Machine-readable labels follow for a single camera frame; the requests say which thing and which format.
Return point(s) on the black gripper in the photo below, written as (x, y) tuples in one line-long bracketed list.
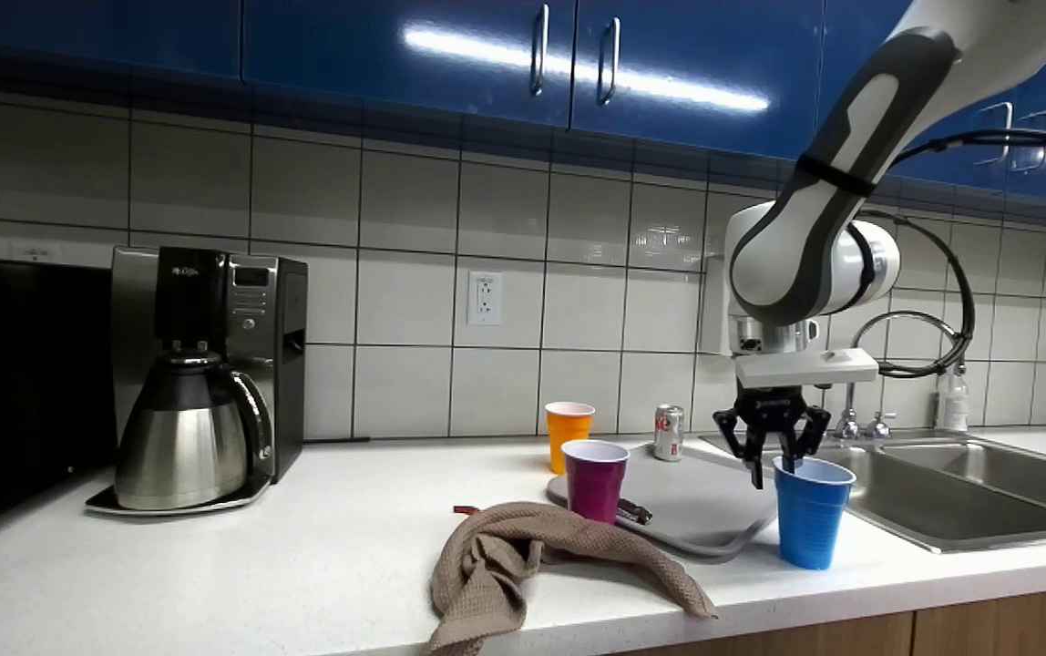
[(771, 413)]

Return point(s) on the blue plastic cup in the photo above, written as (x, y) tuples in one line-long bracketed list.
[(811, 501)]

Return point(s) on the purple plastic cup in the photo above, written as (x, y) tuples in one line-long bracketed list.
[(597, 480)]

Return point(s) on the orange plastic cup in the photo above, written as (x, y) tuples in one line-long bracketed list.
[(566, 422)]

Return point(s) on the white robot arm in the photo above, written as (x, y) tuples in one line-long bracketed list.
[(806, 255)]

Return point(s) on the grey plastic tray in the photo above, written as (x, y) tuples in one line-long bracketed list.
[(702, 506)]

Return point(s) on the silver soda can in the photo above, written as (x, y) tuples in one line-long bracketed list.
[(670, 430)]

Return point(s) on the red black pen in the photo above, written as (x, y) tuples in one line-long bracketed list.
[(636, 513)]

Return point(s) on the stainless steel double sink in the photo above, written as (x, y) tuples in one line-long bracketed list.
[(945, 495)]

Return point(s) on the white soap dispenser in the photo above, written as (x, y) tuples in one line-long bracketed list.
[(715, 312)]

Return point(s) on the clear soap bottle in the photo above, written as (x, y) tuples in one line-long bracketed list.
[(952, 406)]

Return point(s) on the brown cloth towel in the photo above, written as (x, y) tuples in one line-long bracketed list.
[(482, 569)]

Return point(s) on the wooden lower cabinet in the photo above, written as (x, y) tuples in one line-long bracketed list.
[(977, 628)]

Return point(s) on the blue upper cabinets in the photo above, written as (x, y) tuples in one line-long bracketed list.
[(739, 79)]

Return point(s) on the steel coffee carafe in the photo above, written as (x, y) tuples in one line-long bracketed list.
[(198, 436)]

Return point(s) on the black steel coffee maker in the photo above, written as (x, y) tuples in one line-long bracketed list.
[(247, 312)]

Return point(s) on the black microwave oven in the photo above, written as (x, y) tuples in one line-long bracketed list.
[(55, 378)]

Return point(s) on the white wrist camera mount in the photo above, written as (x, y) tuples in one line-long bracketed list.
[(795, 356)]

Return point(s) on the white wall outlet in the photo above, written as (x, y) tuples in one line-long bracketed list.
[(488, 298)]

